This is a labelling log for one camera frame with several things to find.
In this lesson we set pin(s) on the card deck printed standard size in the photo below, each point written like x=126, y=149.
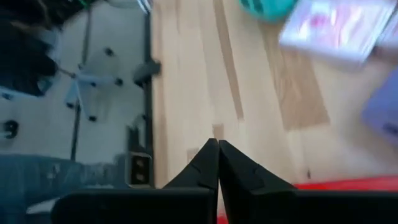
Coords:
x=329, y=28

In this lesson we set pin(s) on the teal foam die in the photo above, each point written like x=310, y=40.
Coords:
x=267, y=9

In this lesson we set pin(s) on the purple foam die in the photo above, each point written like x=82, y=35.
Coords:
x=384, y=112

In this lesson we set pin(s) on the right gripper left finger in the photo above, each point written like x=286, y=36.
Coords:
x=199, y=168

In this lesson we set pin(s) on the office chair base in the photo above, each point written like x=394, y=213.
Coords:
x=84, y=81

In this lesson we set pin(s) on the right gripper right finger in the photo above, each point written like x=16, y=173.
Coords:
x=242, y=174

